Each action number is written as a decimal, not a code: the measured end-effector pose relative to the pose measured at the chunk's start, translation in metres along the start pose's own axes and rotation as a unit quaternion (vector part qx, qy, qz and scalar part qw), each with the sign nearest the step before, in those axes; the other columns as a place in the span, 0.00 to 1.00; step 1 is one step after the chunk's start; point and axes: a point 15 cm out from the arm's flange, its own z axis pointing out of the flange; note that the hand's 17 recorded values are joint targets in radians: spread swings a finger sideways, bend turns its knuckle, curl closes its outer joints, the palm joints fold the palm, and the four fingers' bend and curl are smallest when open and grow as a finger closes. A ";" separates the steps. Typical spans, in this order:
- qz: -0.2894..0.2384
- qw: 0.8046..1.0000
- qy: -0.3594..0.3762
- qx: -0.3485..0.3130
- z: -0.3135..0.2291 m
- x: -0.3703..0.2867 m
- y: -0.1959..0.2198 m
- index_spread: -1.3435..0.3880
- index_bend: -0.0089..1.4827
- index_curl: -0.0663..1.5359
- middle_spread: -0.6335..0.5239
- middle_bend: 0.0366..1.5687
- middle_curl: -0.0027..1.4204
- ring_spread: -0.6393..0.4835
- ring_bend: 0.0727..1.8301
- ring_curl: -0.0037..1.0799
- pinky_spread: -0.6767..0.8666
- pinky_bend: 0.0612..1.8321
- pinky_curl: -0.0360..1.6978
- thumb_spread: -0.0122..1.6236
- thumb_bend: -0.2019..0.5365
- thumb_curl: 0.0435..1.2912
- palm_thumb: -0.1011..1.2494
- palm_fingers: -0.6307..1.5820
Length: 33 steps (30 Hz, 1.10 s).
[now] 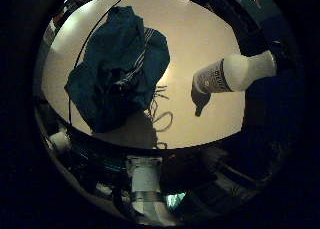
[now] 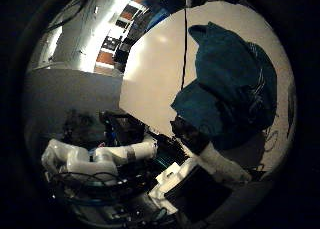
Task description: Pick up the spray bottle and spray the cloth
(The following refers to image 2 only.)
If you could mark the blue cloth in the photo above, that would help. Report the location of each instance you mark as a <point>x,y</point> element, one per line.
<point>233,72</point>

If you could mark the black equipment stand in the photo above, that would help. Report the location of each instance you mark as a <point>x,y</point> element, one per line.
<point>121,127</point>

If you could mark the dark tangled equipment cluster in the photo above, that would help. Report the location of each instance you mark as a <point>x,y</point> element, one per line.
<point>78,125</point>

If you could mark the shelf unit with orange panels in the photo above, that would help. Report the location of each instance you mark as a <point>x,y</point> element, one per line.
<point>110,42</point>

